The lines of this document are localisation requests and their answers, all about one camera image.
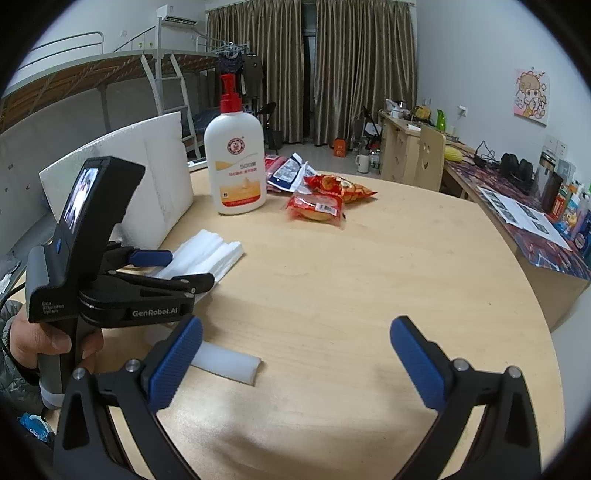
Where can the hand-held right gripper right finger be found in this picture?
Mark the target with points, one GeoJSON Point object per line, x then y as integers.
{"type": "Point", "coordinates": [415, 364]}

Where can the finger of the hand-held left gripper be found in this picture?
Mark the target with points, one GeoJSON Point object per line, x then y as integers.
{"type": "Point", "coordinates": [147, 258]}
{"type": "Point", "coordinates": [184, 282]}

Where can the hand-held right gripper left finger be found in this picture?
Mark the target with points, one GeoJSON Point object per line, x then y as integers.
{"type": "Point", "coordinates": [173, 369]}

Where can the white foam sheet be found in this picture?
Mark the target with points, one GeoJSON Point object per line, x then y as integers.
{"type": "Point", "coordinates": [207, 254]}

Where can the white foam strip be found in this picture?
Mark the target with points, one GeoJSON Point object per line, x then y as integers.
{"type": "Point", "coordinates": [226, 362]}

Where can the white foam box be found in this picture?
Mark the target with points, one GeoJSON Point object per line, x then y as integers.
{"type": "Point", "coordinates": [138, 166]}

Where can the person's left forearm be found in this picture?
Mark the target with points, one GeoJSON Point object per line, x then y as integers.
{"type": "Point", "coordinates": [14, 392]}

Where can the person's left hand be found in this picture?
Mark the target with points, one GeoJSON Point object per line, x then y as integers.
{"type": "Point", "coordinates": [32, 341]}

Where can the white lotion bottle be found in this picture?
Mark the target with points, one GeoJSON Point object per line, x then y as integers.
{"type": "Point", "coordinates": [235, 157]}

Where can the blue white cloth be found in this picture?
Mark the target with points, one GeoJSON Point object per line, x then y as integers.
{"type": "Point", "coordinates": [37, 427]}

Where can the dark blue snack packet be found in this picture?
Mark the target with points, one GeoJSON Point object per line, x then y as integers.
{"type": "Point", "coordinates": [288, 173]}

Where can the red bread packet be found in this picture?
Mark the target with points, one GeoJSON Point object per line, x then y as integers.
{"type": "Point", "coordinates": [316, 207]}

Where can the white bed ladder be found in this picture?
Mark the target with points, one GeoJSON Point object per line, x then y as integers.
{"type": "Point", "coordinates": [184, 101]}

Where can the dark patterned table cloth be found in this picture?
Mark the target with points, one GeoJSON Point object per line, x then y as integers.
{"type": "Point", "coordinates": [489, 217]}

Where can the black tripod stand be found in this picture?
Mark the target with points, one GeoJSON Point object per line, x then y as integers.
{"type": "Point", "coordinates": [268, 124]}

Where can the red orange snack bag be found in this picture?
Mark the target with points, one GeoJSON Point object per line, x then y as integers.
{"type": "Point", "coordinates": [341, 187]}

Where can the printed paper sheet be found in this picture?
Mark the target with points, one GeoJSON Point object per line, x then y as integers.
{"type": "Point", "coordinates": [521, 214]}

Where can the wooden chair with smiley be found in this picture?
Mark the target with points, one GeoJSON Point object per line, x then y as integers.
{"type": "Point", "coordinates": [430, 159]}

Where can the white kettle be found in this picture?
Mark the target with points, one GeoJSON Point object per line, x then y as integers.
{"type": "Point", "coordinates": [362, 164]}

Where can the hanging clothes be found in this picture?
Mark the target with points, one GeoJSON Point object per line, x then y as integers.
{"type": "Point", "coordinates": [240, 67]}

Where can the yellow cloth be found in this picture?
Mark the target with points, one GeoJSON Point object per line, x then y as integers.
{"type": "Point", "coordinates": [454, 153]}

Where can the light wooden desk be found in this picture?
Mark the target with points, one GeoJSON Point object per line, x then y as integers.
{"type": "Point", "coordinates": [397, 147]}

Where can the black headphones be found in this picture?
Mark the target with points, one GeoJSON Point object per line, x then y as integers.
{"type": "Point", "coordinates": [517, 168]}

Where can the row of toiletry bottles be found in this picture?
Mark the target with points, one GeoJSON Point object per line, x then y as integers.
{"type": "Point", "coordinates": [568, 203]}

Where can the brown curtain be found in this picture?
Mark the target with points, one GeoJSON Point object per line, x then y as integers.
{"type": "Point", "coordinates": [364, 74]}
{"type": "Point", "coordinates": [272, 74]}

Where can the green bottle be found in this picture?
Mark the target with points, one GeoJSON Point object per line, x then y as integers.
{"type": "Point", "coordinates": [441, 121]}

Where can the white air conditioner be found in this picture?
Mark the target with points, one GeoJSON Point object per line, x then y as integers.
{"type": "Point", "coordinates": [178, 13]}

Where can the white wall switch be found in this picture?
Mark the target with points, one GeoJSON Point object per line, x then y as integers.
{"type": "Point", "coordinates": [556, 145]}

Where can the cartoon wall poster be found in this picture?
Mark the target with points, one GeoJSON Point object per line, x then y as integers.
{"type": "Point", "coordinates": [531, 97]}

